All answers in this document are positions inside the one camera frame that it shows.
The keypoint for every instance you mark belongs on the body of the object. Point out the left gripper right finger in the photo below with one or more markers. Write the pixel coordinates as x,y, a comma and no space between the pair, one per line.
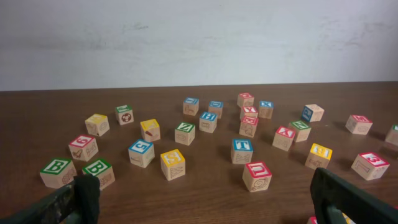
334,197

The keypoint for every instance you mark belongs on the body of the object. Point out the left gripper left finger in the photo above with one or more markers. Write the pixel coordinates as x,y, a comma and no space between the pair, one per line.
77,202

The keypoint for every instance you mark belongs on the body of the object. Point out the yellow C block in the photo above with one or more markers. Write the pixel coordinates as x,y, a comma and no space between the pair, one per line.
347,219

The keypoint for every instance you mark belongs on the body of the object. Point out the red I block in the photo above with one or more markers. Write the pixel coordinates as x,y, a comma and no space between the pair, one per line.
312,220

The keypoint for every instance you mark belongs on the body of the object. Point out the green B block left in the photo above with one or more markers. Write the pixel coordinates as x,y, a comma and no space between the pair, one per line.
58,172

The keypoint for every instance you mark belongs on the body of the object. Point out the green b block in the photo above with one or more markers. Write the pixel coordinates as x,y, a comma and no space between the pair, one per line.
101,169
58,172

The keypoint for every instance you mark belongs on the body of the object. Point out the yellow block centre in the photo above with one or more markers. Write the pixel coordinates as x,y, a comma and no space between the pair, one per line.
319,156

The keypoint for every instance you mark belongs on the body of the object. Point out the green B block right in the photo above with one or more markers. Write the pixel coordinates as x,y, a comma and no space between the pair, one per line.
101,169

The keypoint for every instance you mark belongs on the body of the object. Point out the red 3 block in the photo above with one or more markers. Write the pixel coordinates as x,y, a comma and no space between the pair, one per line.
370,166

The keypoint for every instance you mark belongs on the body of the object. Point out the red 9 block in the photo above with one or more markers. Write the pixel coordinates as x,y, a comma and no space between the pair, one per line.
83,148

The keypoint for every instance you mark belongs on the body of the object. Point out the green N block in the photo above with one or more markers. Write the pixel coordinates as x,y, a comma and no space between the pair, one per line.
302,130

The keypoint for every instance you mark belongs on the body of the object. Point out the red M block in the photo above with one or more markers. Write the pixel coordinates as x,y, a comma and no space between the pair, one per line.
358,124

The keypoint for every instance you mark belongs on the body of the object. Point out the red Y block tilted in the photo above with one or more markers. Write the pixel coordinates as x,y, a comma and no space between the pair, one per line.
283,138

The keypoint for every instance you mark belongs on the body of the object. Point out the red U block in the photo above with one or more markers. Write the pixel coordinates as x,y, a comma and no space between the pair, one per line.
256,176

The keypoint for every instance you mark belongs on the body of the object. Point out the blue 5 block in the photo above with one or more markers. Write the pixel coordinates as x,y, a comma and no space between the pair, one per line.
141,153

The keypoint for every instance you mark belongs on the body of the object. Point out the yellow block far left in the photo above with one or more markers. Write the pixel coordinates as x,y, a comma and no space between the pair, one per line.
97,124

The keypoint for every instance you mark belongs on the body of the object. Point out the green V block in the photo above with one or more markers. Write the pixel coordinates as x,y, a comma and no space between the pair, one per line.
392,135

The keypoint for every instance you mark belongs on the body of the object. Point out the green J block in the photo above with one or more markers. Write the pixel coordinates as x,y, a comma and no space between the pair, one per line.
124,114

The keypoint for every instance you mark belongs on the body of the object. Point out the blue T block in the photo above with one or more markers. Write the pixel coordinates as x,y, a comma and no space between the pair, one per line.
241,151

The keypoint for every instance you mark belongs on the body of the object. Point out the yellow S block left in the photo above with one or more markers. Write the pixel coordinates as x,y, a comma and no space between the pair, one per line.
173,164

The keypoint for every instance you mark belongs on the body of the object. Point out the yellow block upper left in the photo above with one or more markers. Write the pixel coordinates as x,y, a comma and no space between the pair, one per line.
150,130

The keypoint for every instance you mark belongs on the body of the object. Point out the red E block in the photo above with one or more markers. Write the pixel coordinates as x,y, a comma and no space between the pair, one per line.
248,126

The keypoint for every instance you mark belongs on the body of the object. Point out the blue X block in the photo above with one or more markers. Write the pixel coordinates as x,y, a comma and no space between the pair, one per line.
265,109

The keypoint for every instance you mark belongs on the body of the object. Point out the green Z block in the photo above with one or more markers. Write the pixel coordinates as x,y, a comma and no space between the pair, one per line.
185,133

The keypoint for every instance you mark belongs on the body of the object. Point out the red C block top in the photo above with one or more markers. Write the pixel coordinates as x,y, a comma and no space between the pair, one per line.
245,99

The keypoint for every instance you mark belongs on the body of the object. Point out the blue H block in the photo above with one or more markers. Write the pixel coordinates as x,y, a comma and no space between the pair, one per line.
208,122

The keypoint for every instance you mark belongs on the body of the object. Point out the blue block top left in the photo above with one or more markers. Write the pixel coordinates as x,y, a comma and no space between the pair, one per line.
191,106

